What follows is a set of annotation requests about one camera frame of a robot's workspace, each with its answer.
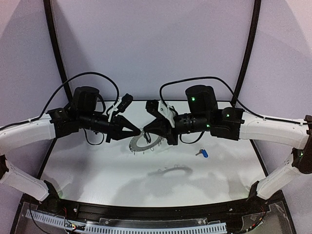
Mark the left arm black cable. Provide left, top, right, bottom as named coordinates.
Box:
left=0, top=71, right=120, bottom=146

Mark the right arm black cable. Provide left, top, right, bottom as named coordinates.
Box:
left=159, top=77, right=305, bottom=144

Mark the black frame post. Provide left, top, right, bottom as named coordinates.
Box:
left=43, top=0, right=73, bottom=103
left=231, top=0, right=262, bottom=106

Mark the left black frame post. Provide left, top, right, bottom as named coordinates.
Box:
left=43, top=0, right=73, bottom=103

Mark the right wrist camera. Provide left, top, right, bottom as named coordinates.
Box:
left=145, top=100, right=177, bottom=128

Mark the right black frame post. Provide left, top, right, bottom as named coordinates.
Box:
left=231, top=0, right=262, bottom=106

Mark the metal keyring disc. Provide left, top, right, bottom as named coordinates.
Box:
left=129, top=129, right=163, bottom=154

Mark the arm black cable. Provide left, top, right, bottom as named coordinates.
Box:
left=0, top=71, right=120, bottom=146
left=159, top=77, right=305, bottom=144

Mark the black front aluminium rail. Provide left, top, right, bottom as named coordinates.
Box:
left=61, top=199, right=252, bottom=221

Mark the key with black tag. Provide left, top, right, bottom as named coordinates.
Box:
left=143, top=132, right=152, bottom=143

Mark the key with blue tag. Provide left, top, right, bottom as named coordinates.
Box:
left=195, top=147, right=209, bottom=158

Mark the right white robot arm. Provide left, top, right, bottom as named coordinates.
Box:
left=143, top=85, right=312, bottom=200

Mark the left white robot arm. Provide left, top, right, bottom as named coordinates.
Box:
left=0, top=86, right=140, bottom=202

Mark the white slotted cable duct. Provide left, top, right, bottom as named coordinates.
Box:
left=22, top=209, right=227, bottom=234

